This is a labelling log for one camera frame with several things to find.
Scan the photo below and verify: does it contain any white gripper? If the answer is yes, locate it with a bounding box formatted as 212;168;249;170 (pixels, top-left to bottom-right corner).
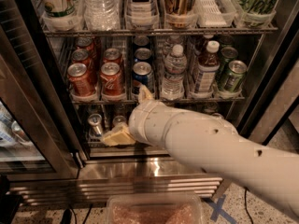
100;85;179;147

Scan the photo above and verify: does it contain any red coke can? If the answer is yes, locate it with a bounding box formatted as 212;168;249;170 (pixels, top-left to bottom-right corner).
100;63;124;96
103;48;123;65

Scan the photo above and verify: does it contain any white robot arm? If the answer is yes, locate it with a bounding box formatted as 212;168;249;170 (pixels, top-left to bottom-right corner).
101;86;299;220

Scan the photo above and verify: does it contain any brown can bottom shelf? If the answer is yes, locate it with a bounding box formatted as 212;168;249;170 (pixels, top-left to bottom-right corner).
112;115;127;127

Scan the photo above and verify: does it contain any silver can bottom shelf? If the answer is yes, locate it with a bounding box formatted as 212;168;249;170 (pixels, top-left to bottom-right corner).
88;113;104;137

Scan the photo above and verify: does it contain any front blue pepsi can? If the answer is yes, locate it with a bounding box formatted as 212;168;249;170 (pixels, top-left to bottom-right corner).
132;62;154;94

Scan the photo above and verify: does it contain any blue pepsi can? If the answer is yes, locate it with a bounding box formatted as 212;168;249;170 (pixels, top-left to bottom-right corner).
134;48;152;64
132;62;154;94
133;35;150;49

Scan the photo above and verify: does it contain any clear water bottle middle shelf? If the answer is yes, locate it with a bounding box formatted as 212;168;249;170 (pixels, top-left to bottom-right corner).
161;44;187;100

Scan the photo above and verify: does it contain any front left red can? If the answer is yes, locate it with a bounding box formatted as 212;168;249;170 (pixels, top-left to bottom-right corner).
67;63;95;97

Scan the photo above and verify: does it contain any middle blue pepsi can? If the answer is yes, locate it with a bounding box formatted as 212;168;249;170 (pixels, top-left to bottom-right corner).
134;48;152;64

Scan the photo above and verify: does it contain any back blue pepsi can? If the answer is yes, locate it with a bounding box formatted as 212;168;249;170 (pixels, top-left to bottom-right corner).
133;35;150;49

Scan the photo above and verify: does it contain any middle left red can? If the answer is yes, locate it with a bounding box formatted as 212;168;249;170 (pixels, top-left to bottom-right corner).
71;49;96;77

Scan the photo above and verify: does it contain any stainless steel fridge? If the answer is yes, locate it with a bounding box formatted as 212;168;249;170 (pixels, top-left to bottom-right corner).
0;0;299;205

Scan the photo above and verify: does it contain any back left red can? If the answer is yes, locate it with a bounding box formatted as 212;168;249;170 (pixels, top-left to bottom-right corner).
75;36;97;60

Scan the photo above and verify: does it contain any right green can bottom shelf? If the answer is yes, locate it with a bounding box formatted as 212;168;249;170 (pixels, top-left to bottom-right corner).
212;112;224;119

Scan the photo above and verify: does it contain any glass fridge door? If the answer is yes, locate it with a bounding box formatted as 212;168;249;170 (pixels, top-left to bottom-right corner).
0;28;78;182

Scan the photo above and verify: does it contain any white labelled bottle top shelf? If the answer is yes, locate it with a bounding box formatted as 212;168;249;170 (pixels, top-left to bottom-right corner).
126;0;159;29

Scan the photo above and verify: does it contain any front green can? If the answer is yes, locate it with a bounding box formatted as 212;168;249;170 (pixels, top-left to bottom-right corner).
218;60;247;92

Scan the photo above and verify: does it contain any middle green can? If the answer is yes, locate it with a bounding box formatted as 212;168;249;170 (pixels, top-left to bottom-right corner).
219;46;238;75

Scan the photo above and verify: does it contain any large water bottle top shelf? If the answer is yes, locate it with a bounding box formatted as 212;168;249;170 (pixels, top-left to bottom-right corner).
84;0;120;31

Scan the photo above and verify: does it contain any brown tea bottle white cap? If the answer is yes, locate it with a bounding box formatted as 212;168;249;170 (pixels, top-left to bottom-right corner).
192;40;220;93

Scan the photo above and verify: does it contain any clear plastic bin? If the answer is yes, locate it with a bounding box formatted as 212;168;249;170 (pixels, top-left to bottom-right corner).
105;192;204;224

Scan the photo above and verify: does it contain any blue tape cross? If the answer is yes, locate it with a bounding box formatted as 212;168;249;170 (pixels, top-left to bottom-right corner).
206;194;236;224

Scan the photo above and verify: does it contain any empty white plastic tray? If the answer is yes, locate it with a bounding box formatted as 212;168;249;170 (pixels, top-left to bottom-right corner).
194;0;236;28

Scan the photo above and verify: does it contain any black cable plug left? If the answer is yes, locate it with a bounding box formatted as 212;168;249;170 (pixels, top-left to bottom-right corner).
60;205;77;224

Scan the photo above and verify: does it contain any black cable right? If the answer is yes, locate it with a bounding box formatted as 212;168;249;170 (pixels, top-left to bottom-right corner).
243;187;255;224

